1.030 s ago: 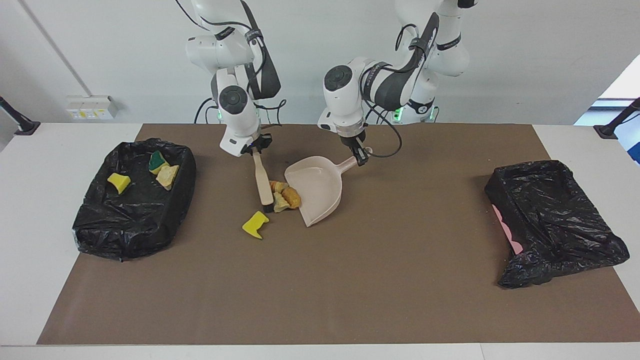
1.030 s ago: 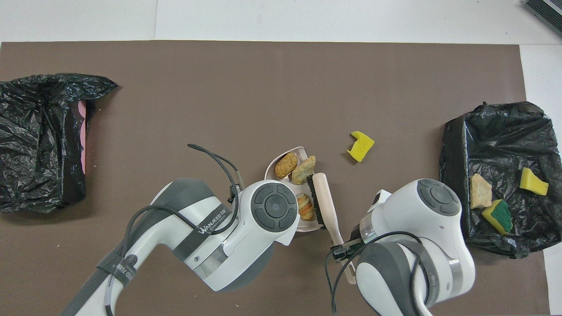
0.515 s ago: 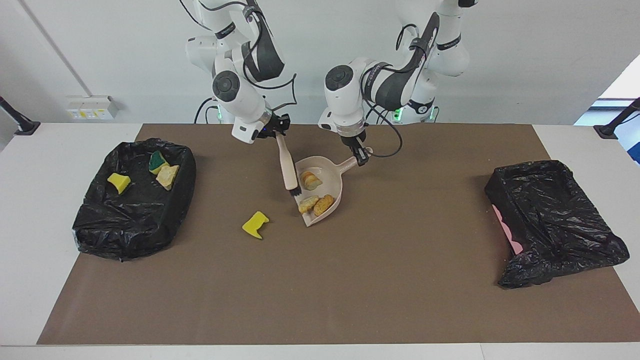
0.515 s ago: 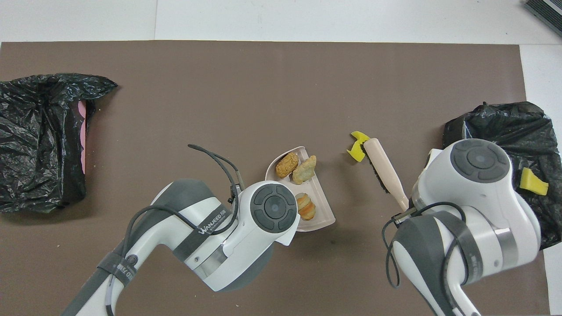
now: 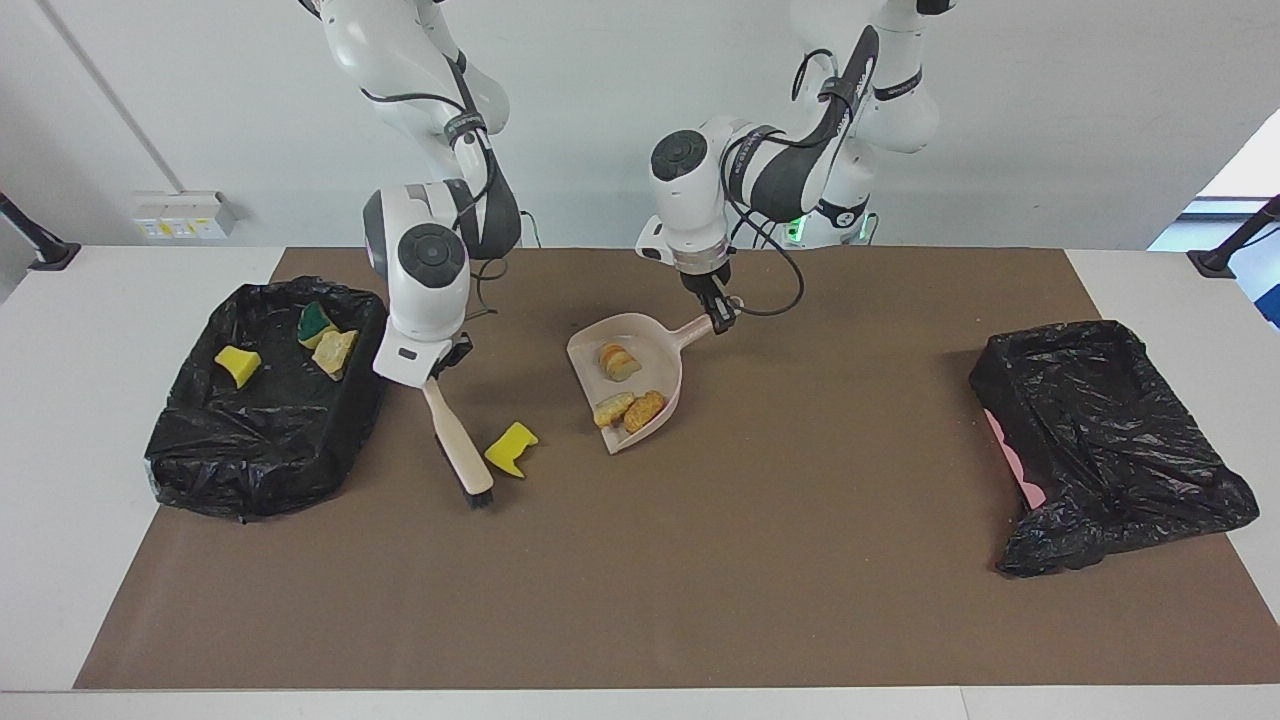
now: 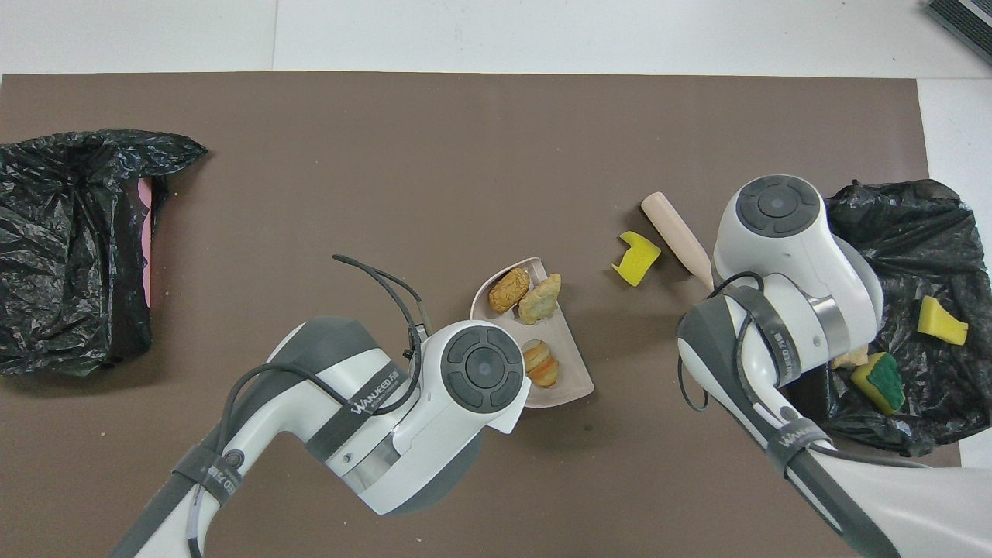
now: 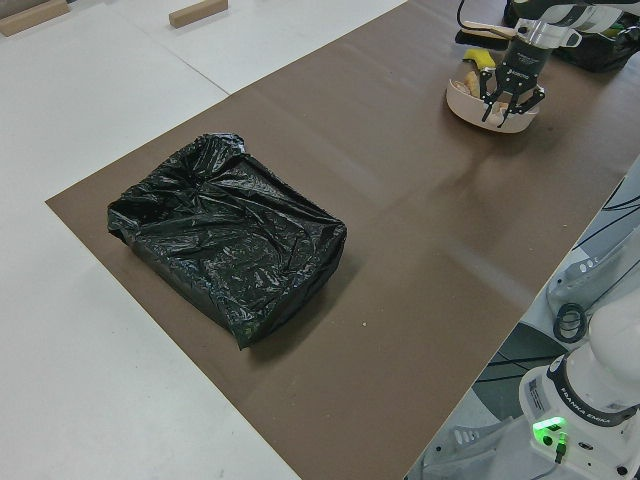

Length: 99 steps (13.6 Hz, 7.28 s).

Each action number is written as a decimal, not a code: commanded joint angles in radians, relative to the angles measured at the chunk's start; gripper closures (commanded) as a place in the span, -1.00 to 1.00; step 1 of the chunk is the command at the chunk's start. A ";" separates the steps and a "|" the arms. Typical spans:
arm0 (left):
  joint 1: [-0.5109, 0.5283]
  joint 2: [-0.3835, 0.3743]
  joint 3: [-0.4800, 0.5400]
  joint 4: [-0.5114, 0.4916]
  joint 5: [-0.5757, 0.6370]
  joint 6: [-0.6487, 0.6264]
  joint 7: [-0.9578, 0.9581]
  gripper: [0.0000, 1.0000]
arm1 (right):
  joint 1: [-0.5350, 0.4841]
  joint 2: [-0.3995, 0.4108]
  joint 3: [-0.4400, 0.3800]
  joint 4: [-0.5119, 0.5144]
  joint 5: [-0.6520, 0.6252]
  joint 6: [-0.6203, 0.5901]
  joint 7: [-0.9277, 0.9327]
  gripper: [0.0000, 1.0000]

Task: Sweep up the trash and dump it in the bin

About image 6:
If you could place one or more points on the beige brush black bristles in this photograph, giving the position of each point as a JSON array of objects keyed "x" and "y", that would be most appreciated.
[{"x": 674, "y": 229}]

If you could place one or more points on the striped bread roll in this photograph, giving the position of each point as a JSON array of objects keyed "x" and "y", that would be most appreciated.
[{"x": 542, "y": 364}]

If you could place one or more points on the pink plastic bin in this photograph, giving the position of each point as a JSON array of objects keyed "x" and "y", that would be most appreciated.
[{"x": 144, "y": 240}]

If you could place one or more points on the crumpled black trash bag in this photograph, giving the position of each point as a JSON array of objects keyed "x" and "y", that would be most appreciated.
[{"x": 70, "y": 256}]

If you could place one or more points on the pale beige stone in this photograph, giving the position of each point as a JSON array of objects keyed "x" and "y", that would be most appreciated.
[{"x": 854, "y": 358}]

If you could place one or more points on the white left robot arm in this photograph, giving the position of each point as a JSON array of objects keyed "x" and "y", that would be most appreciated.
[{"x": 480, "y": 368}]

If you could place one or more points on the black bag lined bin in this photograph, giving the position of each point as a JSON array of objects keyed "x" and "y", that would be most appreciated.
[{"x": 930, "y": 232}]

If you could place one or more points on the dark grey ribbed object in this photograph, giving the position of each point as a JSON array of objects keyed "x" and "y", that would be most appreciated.
[{"x": 969, "y": 19}]

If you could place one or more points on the yellow sponge piece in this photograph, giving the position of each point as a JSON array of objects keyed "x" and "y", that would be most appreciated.
[
  {"x": 880, "y": 381},
  {"x": 637, "y": 260},
  {"x": 942, "y": 322}
]

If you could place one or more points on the round brown bread piece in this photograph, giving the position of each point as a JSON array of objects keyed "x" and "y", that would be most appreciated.
[{"x": 509, "y": 291}]

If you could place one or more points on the beige plastic dustpan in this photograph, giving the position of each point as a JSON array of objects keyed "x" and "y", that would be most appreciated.
[{"x": 570, "y": 380}]

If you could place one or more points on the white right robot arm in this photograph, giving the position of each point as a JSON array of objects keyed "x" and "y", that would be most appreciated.
[{"x": 775, "y": 205}]

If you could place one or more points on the pale bread chunk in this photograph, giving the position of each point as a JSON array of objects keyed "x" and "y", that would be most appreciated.
[{"x": 540, "y": 301}]

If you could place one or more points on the brown table mat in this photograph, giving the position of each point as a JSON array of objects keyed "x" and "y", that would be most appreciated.
[{"x": 387, "y": 194}]

